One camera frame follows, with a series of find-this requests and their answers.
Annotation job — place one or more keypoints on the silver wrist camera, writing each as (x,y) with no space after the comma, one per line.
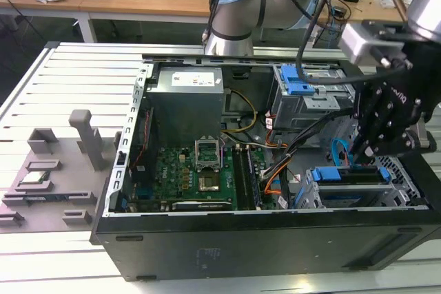
(358,44)

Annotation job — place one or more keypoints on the grey power supply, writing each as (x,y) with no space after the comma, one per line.
(186,111)

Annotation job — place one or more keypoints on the blue drive latch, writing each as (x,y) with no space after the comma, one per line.
(296,82)

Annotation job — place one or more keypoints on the grey parts rack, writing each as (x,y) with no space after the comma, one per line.
(55,208)

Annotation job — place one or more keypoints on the black graphics card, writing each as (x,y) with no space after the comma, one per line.
(200,205)

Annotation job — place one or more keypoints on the hard disk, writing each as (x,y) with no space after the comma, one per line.
(329,173)

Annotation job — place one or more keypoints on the black RAM stick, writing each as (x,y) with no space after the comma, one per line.
(251,180)

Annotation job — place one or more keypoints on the silver CPU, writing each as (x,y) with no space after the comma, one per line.
(33,177)

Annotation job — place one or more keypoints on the silver drive cage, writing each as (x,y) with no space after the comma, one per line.
(303,108)

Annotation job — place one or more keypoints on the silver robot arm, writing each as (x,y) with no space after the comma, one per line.
(234,15)

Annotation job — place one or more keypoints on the wooden desk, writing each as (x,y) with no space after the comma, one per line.
(138,1)

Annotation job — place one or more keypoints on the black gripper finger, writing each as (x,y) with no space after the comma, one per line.
(396,135)
(367,125)

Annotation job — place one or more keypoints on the silver disk bay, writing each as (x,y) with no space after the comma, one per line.
(399,190)

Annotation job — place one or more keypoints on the green motherboard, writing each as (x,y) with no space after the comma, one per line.
(175,173)

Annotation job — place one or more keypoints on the black PC case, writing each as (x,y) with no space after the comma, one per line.
(241,246)

